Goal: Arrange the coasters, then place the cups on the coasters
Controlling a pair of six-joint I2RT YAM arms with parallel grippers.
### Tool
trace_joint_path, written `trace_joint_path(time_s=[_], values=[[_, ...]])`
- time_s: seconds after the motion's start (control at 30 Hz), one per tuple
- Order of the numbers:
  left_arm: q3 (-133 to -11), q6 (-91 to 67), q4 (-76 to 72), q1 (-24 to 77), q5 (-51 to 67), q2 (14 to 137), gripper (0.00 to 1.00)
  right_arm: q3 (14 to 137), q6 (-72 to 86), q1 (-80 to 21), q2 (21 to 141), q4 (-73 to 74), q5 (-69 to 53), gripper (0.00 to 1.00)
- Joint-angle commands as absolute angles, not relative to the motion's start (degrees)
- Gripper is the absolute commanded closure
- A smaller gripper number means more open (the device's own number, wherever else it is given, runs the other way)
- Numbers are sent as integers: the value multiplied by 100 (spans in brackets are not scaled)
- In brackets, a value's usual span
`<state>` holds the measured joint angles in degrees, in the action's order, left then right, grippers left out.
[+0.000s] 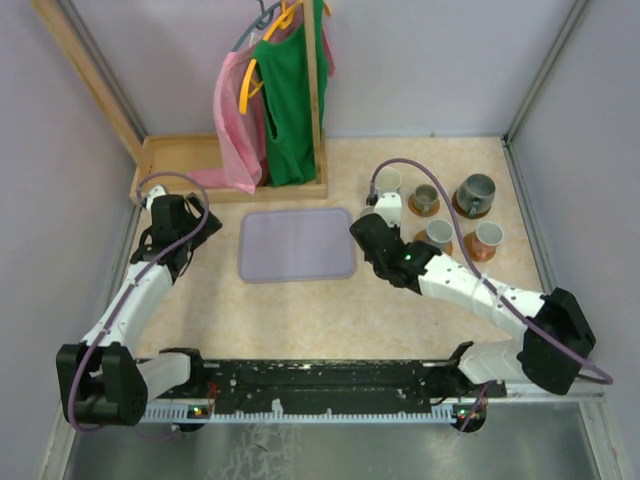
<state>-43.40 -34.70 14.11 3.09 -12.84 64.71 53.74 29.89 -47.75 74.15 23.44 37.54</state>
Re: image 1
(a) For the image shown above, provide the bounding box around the grey blue printed mug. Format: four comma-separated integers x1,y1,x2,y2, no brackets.
425,219,455,255

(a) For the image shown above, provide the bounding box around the small olive green cup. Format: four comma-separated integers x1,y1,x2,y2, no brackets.
414,184,440,217

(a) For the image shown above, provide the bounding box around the orange printed mug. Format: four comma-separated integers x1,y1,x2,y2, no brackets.
472,221,504,262

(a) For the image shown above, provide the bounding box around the light blue mug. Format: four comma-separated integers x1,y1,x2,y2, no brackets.
374,166,402,197

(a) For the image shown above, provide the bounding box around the dark green speckled mug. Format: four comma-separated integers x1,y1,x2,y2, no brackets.
457,173,496,216

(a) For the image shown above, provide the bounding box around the white speckled mug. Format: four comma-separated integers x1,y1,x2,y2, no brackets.
358,205,375,219

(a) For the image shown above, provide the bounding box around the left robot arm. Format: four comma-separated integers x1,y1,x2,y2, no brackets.
55,185,222,433

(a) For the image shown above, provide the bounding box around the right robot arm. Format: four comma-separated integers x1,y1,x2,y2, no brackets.
349,193,596,396

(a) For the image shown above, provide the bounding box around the woven rattan coaster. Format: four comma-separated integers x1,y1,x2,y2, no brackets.
414,231,454,256

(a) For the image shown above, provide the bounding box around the light wood coaster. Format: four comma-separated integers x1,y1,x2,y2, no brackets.
408,193,440,218

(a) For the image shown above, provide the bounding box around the light bamboo coaster right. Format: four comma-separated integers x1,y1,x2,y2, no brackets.
464,232,498,263

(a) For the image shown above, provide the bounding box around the brown grooved coaster far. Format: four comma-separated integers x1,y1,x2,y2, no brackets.
452,190,492,220

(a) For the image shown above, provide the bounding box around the wooden rack base tray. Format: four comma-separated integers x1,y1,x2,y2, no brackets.
129,134,328,205

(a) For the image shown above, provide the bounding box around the lavender plastic tray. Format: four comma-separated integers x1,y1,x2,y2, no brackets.
238,207,356,283

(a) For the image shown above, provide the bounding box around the pink shirt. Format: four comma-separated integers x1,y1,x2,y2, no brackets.
186,11,337,197

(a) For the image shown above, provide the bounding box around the yellow hanger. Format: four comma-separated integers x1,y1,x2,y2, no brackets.
237,1,335,114

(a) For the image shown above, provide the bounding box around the green tank top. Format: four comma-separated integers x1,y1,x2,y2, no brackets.
254,26,316,187

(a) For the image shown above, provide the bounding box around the grey blue hanger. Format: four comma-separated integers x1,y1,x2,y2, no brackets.
231,0,282,52

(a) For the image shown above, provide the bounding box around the leaning wooden beam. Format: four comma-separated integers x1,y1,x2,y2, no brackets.
31,1,149,173

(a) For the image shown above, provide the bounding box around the wooden rack post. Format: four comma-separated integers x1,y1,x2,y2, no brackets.
303,0,322,184

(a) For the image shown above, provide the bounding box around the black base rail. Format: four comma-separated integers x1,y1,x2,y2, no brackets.
160,359,481,416

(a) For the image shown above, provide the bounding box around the aluminium frame rail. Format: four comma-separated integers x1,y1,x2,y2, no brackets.
64,361,607,426

